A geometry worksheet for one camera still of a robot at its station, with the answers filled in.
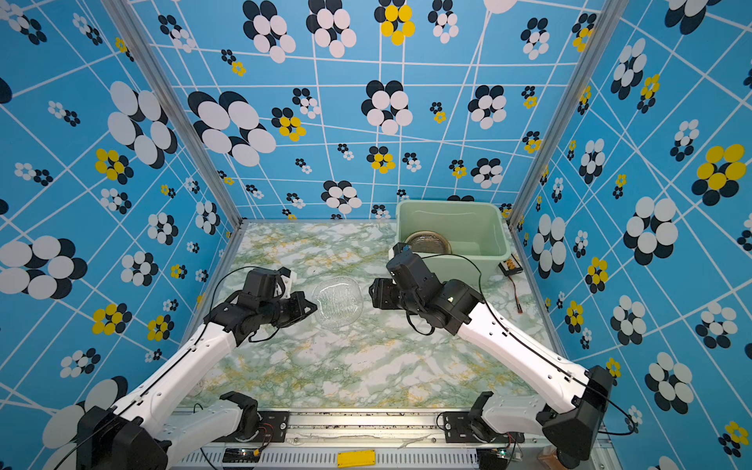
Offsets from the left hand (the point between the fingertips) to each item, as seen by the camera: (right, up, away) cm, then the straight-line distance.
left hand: (321, 303), depth 79 cm
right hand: (+17, +5, -8) cm, 19 cm away
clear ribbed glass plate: (+4, 0, +2) cm, 5 cm away
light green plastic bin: (+46, +18, +29) cm, 57 cm away
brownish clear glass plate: (+33, +18, +29) cm, 48 cm away
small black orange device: (+63, +8, +25) cm, 68 cm away
